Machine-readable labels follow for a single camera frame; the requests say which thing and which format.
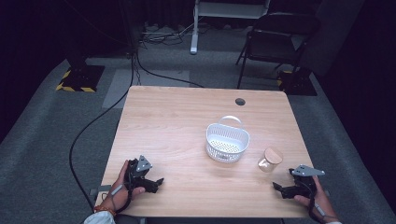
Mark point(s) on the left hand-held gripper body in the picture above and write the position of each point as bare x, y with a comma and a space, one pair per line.
137, 174

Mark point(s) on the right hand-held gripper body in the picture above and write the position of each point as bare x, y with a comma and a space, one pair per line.
304, 182

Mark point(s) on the person's right hand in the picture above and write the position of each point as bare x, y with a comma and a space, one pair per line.
319, 202

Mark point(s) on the person's left hand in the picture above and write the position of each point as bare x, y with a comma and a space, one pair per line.
120, 193

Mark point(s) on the glass jar with wooden lid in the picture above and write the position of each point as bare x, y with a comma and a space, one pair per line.
270, 160

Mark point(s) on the white plastic basket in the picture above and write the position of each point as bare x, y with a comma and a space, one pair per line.
227, 141

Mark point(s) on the black stand base striped edge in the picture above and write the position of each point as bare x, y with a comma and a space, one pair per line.
297, 82
81, 77

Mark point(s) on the black folding chair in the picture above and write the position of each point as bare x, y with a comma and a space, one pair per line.
274, 40

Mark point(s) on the grey leaning panel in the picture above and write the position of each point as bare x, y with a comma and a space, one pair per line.
333, 34

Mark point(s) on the grey table bracket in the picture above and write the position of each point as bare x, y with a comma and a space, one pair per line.
99, 189

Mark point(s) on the white desk frame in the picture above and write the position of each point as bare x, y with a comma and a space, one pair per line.
218, 12

